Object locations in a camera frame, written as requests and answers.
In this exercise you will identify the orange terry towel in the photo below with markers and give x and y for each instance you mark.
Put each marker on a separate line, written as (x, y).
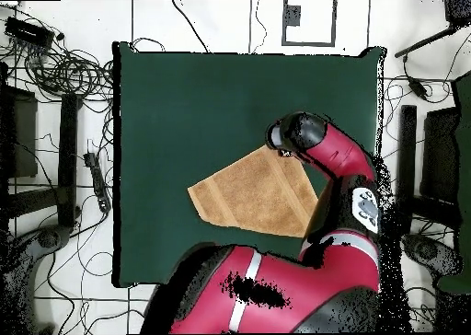
(257, 195)

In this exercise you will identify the black tripod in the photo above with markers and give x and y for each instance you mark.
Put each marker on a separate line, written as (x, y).
(458, 11)

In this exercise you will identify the dark box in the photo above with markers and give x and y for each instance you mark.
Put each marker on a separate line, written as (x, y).
(22, 136)
(439, 154)

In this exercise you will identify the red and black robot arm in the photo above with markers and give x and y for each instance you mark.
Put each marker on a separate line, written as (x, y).
(323, 276)

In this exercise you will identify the black network switch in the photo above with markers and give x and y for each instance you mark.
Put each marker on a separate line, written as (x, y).
(29, 33)

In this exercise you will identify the black stand bar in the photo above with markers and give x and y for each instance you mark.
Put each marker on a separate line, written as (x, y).
(407, 147)
(68, 158)

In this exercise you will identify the grey stand base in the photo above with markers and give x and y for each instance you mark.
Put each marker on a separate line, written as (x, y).
(48, 237)
(427, 250)

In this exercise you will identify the grey square frame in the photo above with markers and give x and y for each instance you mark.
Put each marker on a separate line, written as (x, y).
(309, 44)

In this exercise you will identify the black power adapter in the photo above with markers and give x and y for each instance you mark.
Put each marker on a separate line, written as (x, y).
(417, 86)

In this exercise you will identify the dark green tablecloth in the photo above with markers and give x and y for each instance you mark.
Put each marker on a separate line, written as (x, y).
(184, 110)

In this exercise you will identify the black power strip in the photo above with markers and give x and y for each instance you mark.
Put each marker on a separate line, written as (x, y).
(97, 180)

